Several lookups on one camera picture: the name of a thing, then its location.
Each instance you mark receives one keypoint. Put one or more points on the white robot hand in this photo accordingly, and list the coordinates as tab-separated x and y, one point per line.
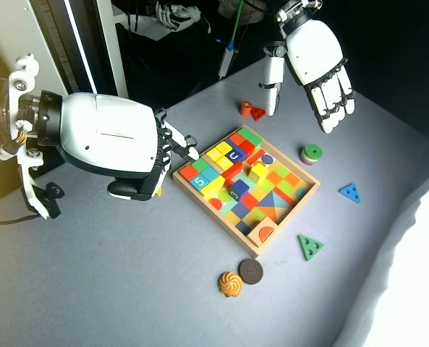
315	54
105	133

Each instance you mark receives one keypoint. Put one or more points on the yellow wooden cube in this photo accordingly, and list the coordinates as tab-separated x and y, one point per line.
259	171

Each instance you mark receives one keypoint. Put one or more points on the dark blue cube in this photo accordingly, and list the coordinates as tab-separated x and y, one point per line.
240	188

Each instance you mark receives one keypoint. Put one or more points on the white skeletal spare hand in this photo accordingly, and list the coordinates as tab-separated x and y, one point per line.
174	16

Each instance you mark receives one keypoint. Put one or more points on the yellow triangle with holes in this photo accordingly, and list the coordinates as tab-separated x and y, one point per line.
159	191

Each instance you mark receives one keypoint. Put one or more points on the red triangle with holes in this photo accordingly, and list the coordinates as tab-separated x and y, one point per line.
258	113

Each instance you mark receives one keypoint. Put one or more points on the red cylinder with white cross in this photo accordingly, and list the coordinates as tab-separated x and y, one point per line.
246	110

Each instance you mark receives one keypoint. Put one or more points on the white probe blue connector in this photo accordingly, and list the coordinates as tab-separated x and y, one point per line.
225	61

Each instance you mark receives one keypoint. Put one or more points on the white flat box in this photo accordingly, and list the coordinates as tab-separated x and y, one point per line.
152	30

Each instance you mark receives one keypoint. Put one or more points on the wooden tray with colour print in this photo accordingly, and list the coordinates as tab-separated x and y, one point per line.
286	180

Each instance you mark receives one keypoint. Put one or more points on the grey table cloth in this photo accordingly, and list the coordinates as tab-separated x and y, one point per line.
127	271

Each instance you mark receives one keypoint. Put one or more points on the blue triangle with holes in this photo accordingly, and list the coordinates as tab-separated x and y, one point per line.
344	191

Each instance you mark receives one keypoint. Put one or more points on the white robot body column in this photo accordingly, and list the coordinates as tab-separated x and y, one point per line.
11	29

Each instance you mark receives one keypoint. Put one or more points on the green triangle with holes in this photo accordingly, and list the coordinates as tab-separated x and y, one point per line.
301	239

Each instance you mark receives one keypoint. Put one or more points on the golden swirl cookie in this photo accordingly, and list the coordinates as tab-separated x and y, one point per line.
230	284

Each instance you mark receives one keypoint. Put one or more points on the round chocolate cookie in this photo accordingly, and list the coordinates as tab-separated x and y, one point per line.
251	271

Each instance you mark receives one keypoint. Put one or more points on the white backdrop cloth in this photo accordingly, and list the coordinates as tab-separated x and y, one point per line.
416	271

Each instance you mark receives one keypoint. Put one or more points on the black wrist camera white bracket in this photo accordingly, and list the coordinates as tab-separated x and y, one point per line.
51	193

